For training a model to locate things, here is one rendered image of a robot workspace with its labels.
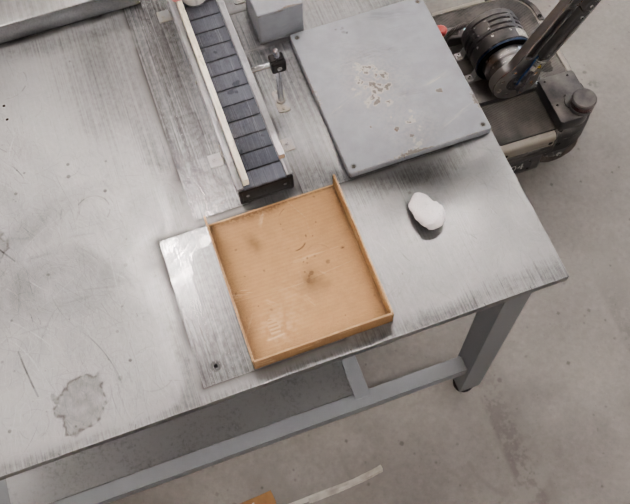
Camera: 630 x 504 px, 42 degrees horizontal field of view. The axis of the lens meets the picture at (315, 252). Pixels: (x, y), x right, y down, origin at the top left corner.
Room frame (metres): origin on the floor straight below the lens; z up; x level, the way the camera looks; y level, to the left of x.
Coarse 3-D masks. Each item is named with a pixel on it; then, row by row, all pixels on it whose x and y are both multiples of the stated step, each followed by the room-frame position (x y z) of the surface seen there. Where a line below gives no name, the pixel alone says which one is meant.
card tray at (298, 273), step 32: (320, 192) 0.77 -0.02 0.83; (224, 224) 0.71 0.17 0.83; (256, 224) 0.71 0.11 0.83; (288, 224) 0.71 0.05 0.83; (320, 224) 0.70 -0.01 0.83; (352, 224) 0.69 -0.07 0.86; (224, 256) 0.65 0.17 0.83; (256, 256) 0.64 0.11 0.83; (288, 256) 0.64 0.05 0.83; (320, 256) 0.64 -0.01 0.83; (352, 256) 0.63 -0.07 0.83; (256, 288) 0.58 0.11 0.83; (288, 288) 0.58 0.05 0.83; (320, 288) 0.57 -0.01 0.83; (352, 288) 0.57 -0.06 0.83; (256, 320) 0.52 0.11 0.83; (288, 320) 0.51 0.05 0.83; (320, 320) 0.51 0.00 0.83; (352, 320) 0.51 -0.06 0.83; (384, 320) 0.50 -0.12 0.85; (256, 352) 0.46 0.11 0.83; (288, 352) 0.45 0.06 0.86
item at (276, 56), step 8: (272, 56) 0.99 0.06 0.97; (280, 56) 0.99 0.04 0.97; (264, 64) 0.98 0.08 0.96; (272, 64) 0.98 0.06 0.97; (280, 64) 0.98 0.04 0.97; (272, 72) 0.97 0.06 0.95; (280, 72) 0.99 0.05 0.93; (280, 80) 0.98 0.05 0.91; (280, 88) 0.98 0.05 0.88; (280, 96) 0.98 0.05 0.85
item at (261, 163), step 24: (192, 24) 1.16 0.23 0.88; (216, 24) 1.15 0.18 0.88; (192, 48) 1.10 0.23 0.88; (216, 48) 1.09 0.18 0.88; (216, 72) 1.03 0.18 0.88; (240, 72) 1.03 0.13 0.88; (240, 96) 0.97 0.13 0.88; (240, 120) 0.91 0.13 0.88; (240, 144) 0.86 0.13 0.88; (264, 144) 0.86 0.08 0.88; (264, 168) 0.80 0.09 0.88
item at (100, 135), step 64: (320, 0) 1.25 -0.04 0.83; (384, 0) 1.24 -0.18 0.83; (0, 64) 1.12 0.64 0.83; (64, 64) 1.11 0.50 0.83; (128, 64) 1.10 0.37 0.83; (256, 64) 1.09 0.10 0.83; (0, 128) 0.96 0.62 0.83; (64, 128) 0.95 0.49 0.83; (128, 128) 0.94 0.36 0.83; (192, 128) 0.94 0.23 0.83; (320, 128) 0.92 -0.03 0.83; (0, 192) 0.81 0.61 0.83; (64, 192) 0.81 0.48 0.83; (128, 192) 0.80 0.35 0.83; (192, 192) 0.79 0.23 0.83; (384, 192) 0.76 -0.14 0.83; (448, 192) 0.76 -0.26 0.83; (512, 192) 0.75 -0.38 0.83; (0, 256) 0.68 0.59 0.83; (64, 256) 0.67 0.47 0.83; (128, 256) 0.66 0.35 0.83; (192, 256) 0.65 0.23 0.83; (384, 256) 0.63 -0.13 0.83; (448, 256) 0.62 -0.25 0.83; (512, 256) 0.62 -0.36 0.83; (0, 320) 0.55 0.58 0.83; (64, 320) 0.54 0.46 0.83; (128, 320) 0.53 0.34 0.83; (192, 320) 0.53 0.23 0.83; (448, 320) 0.50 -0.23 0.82; (0, 384) 0.43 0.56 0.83; (64, 384) 0.42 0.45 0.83; (128, 384) 0.41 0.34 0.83; (192, 384) 0.41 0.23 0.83; (256, 384) 0.40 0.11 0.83; (0, 448) 0.31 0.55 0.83; (64, 448) 0.31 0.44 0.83
